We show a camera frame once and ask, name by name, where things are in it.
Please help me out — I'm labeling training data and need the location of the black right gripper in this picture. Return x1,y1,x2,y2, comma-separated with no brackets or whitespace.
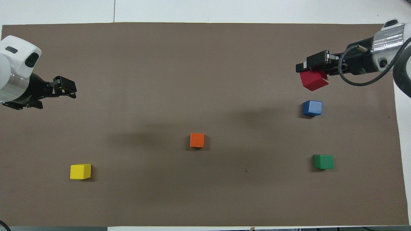
295,38,374,86

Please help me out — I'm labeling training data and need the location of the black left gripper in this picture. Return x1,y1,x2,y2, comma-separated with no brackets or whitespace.
2,73,77,110

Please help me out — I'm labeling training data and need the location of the red wooden block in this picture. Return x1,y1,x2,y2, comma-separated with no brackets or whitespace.
300,70,329,91

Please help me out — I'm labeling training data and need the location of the blue wooden block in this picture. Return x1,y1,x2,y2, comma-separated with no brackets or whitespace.
303,100,323,117

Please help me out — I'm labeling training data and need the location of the yellow wooden block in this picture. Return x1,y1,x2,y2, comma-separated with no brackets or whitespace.
70,164,92,180

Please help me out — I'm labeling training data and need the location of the green wooden block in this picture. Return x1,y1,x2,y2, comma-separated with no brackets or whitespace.
313,155,334,170

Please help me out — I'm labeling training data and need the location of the orange wooden block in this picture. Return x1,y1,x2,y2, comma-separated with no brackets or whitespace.
190,133,205,148

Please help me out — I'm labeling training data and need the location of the brown table mat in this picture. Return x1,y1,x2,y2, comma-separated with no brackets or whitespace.
0,22,408,227

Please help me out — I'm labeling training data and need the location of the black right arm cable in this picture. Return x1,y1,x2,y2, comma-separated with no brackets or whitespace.
338,32,411,86

